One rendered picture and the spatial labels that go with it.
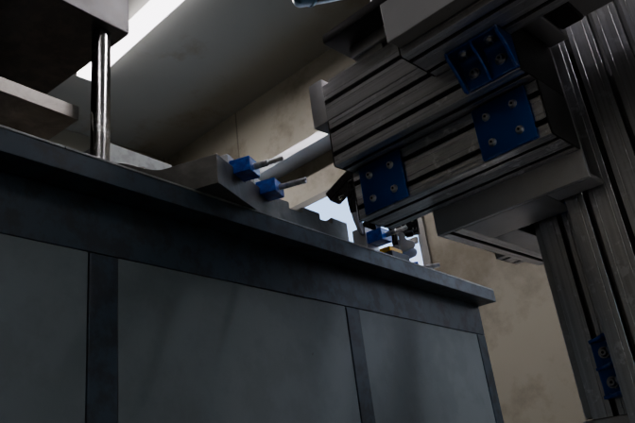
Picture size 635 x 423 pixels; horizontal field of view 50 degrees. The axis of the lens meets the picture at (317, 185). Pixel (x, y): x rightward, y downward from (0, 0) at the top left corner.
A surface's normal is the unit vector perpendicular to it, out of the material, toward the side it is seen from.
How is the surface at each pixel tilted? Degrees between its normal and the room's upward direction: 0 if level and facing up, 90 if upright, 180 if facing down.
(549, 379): 90
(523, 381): 90
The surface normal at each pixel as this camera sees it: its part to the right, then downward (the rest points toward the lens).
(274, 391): 0.78, -0.34
